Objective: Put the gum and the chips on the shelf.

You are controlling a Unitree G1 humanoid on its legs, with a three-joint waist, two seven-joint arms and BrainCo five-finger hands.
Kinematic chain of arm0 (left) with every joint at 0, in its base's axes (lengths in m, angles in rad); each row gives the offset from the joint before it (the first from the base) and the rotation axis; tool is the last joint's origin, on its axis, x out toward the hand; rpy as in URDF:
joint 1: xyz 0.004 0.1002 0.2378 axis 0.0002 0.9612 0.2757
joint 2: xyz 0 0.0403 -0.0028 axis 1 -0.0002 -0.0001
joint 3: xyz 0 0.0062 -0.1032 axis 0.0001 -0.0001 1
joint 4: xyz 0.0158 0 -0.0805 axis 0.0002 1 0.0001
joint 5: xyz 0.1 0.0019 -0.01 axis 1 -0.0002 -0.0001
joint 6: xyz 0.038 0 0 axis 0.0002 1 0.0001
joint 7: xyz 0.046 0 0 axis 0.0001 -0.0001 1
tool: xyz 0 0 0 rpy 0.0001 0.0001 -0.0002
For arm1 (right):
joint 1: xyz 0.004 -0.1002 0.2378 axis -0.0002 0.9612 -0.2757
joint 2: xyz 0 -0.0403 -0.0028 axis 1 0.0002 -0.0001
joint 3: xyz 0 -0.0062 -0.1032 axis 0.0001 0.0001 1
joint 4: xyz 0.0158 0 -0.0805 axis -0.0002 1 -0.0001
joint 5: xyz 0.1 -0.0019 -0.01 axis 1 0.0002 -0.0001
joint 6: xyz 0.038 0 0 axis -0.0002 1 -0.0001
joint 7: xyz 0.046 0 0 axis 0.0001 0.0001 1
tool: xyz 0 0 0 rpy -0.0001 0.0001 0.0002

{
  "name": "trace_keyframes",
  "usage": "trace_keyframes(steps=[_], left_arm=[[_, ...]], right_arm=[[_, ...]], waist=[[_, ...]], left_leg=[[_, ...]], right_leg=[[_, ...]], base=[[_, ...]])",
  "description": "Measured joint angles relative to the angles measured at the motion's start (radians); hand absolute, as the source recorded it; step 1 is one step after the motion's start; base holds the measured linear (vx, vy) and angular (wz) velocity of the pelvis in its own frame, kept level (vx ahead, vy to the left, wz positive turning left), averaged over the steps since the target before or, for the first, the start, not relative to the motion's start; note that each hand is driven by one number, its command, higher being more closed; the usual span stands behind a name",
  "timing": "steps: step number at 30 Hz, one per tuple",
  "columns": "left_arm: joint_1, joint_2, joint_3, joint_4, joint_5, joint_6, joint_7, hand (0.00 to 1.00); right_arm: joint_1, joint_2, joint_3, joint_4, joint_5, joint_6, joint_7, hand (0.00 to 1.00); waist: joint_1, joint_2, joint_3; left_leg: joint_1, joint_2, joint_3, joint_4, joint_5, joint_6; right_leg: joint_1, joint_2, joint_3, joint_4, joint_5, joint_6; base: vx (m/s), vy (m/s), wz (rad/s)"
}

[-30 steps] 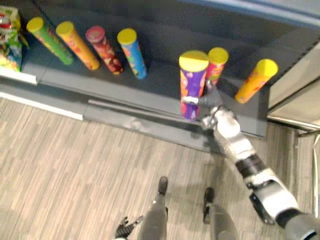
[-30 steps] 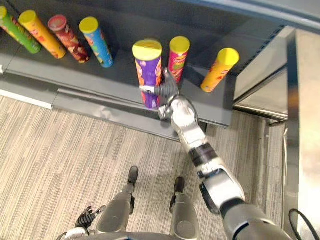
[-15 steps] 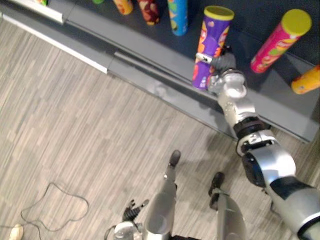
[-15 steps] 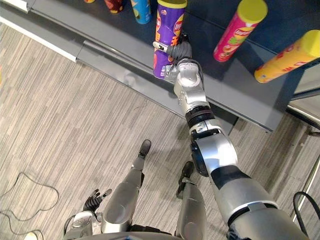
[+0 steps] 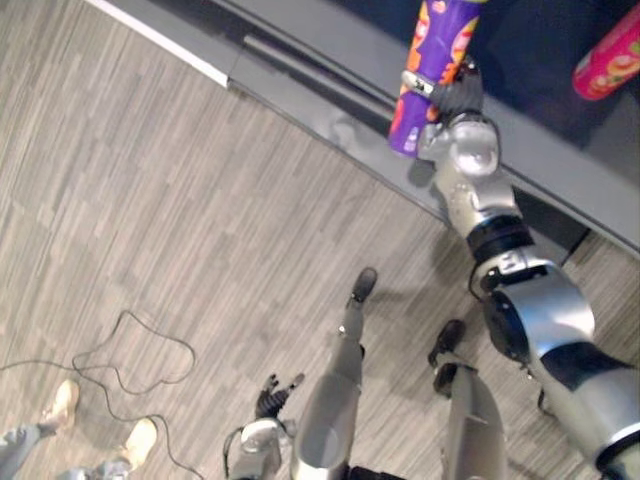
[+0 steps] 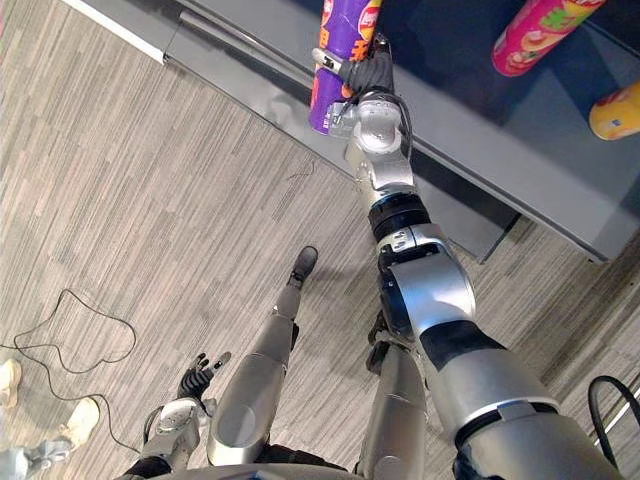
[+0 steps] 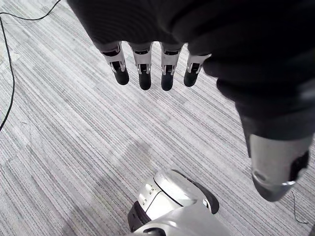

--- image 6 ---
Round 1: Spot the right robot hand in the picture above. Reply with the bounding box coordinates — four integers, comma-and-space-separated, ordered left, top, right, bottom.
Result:
312, 32, 396, 99

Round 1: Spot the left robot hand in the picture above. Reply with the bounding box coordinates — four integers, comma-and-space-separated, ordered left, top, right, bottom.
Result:
179, 351, 233, 402

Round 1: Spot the purple chips can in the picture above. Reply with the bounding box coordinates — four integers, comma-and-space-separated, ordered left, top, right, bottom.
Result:
307, 0, 385, 136

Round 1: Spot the grey metal shelf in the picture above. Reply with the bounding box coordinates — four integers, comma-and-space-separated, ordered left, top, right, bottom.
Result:
164, 0, 640, 265

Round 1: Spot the pink chips can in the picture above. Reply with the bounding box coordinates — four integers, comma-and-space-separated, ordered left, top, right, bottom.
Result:
491, 0, 607, 78

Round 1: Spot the yellow chips can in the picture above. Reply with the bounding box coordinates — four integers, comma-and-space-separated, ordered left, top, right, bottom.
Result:
588, 82, 640, 141

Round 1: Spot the left silver robot leg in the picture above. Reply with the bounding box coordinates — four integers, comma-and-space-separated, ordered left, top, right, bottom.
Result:
206, 245, 320, 467

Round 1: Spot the silver robot leg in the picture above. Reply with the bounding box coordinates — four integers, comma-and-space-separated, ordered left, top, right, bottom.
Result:
206, 245, 320, 467
355, 309, 430, 480

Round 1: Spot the silver robot torso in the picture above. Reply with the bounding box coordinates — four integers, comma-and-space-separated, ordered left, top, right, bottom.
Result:
115, 443, 361, 480

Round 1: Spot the person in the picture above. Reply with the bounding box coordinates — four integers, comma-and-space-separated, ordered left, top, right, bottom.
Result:
0, 357, 101, 480

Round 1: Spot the right silver robot leg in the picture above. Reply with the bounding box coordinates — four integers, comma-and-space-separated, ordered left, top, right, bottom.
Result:
355, 309, 430, 480

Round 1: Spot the black floor cable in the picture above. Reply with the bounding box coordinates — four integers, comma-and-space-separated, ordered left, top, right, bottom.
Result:
0, 288, 144, 455

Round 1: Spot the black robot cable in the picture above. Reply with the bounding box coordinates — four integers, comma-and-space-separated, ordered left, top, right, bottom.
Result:
587, 375, 640, 469

